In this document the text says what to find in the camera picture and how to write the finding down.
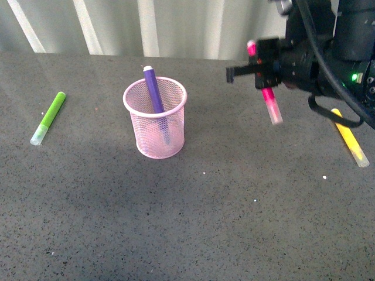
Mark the green marker pen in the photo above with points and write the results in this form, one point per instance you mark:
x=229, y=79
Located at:
x=48, y=118

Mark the purple marker pen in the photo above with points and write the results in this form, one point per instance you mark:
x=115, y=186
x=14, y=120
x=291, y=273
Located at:
x=152, y=84

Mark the pink marker pen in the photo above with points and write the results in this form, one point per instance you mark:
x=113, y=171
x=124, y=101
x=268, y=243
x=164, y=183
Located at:
x=268, y=94

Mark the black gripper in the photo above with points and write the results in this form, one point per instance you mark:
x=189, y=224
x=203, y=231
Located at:
x=294, y=65

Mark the pink mesh pen cup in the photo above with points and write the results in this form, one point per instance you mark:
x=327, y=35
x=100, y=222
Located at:
x=158, y=136

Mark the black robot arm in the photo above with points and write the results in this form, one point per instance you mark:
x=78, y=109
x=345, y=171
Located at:
x=346, y=39

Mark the yellow marker pen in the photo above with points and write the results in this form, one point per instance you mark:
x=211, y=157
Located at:
x=353, y=146

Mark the white curtain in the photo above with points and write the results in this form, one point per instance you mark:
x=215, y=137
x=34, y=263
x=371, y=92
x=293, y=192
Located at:
x=216, y=30

